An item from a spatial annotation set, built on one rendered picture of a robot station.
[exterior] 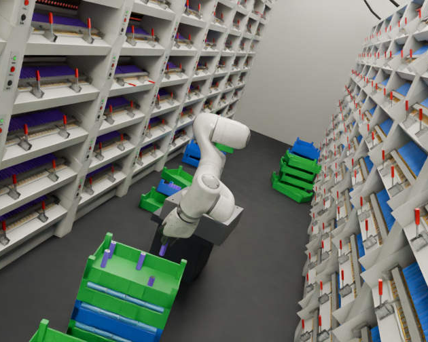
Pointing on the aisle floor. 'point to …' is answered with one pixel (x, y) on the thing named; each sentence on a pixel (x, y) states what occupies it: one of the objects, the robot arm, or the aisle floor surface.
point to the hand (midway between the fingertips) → (168, 239)
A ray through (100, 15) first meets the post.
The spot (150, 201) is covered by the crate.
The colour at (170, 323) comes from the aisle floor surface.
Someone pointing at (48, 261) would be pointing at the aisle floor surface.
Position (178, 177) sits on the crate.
